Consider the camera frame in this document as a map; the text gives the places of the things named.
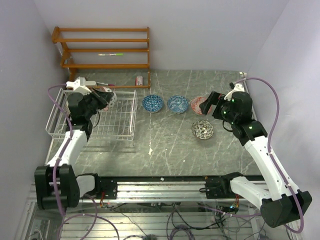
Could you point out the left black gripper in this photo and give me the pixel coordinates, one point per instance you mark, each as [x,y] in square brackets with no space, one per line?
[103,97]

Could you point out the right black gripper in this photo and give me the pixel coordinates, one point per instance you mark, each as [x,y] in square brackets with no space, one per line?
[214,98]

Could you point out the red circle patterned bowl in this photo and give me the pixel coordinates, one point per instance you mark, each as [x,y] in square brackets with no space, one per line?
[112,100]

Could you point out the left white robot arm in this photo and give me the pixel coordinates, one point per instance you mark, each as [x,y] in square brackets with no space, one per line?
[57,186]

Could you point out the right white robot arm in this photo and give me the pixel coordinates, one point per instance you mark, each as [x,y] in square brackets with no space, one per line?
[283,202]

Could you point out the wooden shelf rack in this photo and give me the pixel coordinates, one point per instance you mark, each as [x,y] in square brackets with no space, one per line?
[80,48]

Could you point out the red striped bowl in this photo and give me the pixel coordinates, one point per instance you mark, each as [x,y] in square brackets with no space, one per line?
[195,104]

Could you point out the white soap bar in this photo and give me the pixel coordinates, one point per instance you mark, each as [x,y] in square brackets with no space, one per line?
[90,84]

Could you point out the black and white leaf bowl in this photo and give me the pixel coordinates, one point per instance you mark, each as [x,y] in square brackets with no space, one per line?
[202,129]

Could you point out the light blue patterned bowl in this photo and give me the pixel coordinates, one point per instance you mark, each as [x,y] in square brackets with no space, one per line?
[177,104]

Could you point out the red and white card box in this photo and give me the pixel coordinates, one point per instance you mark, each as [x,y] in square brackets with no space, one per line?
[139,81]

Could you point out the dark blue patterned bowl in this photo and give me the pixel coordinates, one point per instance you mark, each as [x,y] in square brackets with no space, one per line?
[152,103]

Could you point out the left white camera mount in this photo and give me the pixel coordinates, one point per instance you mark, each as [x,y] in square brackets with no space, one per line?
[79,86]

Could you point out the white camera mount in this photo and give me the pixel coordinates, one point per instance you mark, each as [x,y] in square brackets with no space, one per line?
[79,86]
[235,87]

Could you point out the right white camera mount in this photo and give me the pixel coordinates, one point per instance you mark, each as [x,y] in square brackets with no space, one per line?
[235,87]

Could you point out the white wire dish rack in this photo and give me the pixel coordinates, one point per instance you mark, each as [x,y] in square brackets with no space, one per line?
[116,123]

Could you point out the aluminium mounting rail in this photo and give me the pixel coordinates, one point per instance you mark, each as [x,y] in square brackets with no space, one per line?
[161,191]

